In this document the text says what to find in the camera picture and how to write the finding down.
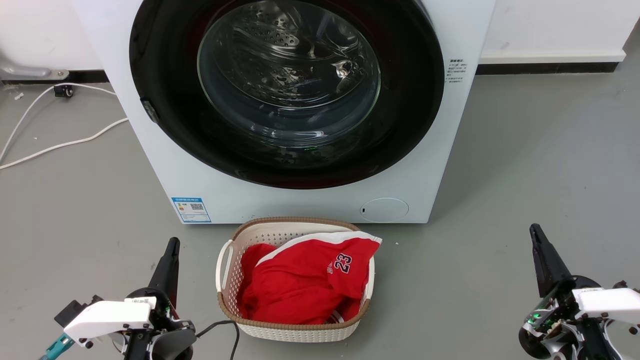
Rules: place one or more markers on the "round white filter cover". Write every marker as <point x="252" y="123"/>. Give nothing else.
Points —
<point x="384" y="210"/>

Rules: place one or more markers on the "white front-load washing machine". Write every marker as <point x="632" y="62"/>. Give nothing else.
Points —
<point x="450" y="150"/>

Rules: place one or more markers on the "round black glass washer door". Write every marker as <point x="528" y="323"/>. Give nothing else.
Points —
<point x="410" y="125"/>

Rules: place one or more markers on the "white woven laundry basket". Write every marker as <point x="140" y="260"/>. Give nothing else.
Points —
<point x="295" y="331"/>

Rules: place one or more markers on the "grey pipe wall bracket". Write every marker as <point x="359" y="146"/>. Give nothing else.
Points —
<point x="25" y="71"/>

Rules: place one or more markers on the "small text sticker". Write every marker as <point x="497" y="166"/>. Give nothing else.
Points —
<point x="456" y="70"/>

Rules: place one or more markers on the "small black plug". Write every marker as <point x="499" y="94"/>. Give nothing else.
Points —
<point x="63" y="91"/>

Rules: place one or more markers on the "red number 23 jersey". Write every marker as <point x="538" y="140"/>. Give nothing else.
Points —
<point x="300" y="285"/>

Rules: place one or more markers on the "steel washer drum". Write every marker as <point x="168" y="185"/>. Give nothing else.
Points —
<point x="280" y="60"/>

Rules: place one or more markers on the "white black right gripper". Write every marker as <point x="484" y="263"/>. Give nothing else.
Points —
<point x="595" y="312"/>

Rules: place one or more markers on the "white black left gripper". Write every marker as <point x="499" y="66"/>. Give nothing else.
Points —
<point x="110" y="317"/>

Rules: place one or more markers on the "blue energy label sticker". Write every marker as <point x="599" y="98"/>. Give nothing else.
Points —
<point x="191" y="209"/>

